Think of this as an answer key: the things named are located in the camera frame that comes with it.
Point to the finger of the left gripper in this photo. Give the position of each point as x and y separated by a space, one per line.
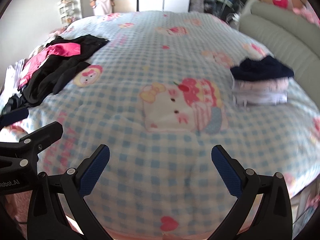
13 117
34 143

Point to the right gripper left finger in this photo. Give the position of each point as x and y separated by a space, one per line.
46 217

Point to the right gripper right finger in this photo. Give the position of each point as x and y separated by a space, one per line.
273 219

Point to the white folded clothes stack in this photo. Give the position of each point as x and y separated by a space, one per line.
266 92

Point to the black garment pile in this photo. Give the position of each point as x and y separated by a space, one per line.
69 59

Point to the pink garment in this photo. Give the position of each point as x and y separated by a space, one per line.
47 57

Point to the white shelf with trinkets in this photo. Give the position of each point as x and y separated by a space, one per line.
67 12

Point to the blue checkered cartoon blanket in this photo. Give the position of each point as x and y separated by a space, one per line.
159 95

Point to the navy folded garment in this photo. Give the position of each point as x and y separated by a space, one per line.
267 68

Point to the grey padded headboard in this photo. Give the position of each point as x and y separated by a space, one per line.
290 38

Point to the red round plush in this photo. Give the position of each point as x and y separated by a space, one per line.
281 3

